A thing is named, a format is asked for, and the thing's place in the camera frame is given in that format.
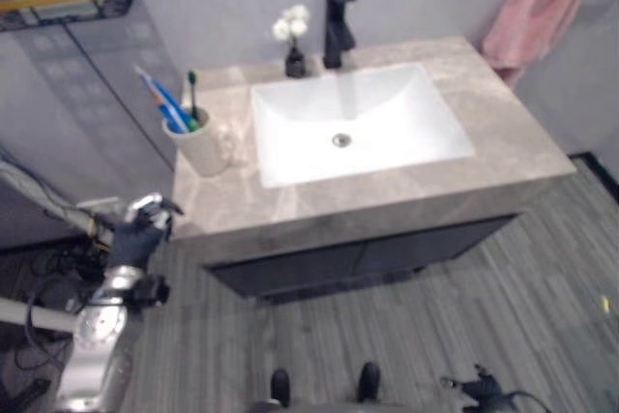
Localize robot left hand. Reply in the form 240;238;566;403
104;192;186;271

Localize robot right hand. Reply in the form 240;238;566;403
440;363;515;413

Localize beige ceramic cup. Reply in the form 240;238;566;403
161;104;239;178

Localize white sink basin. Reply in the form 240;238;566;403
249;62;476;190

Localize pink hanging towel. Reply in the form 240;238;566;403
480;0;616;89

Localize robot right dark foot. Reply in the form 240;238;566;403
356;361;382;403

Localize robot dark foot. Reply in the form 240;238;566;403
269;368;292;408
356;361;382;403

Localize green black toothbrush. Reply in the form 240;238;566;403
186;70;201;133

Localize robot left dark foot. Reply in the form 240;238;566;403
269;368;292;408

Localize white flowers in black vase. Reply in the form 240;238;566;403
271;3;310;78

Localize black faucet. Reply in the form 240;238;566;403
321;0;358;71

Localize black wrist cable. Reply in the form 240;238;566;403
501;389;550;413

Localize black floor cables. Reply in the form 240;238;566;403
0;238;105;413

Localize grey rail bar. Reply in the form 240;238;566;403
0;297;79;335

